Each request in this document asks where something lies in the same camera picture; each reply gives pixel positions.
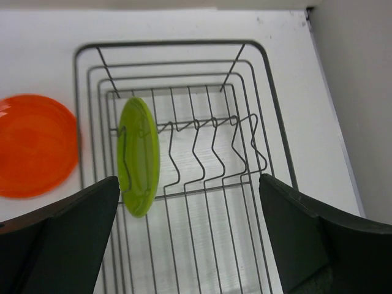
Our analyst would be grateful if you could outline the green plate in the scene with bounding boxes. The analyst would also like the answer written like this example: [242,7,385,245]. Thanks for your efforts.
[116,97,160,218]

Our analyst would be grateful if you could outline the grey wire dish rack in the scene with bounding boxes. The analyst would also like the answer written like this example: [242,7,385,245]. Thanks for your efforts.
[72,40,297,293]

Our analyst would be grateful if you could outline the orange plate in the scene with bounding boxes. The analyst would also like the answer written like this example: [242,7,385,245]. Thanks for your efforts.
[1,94,78,199]

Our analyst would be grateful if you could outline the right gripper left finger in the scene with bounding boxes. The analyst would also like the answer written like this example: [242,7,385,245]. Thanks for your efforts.
[1,176,119,293]

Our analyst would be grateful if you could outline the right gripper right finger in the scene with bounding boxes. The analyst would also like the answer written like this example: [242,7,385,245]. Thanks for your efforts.
[259,174,391,293]

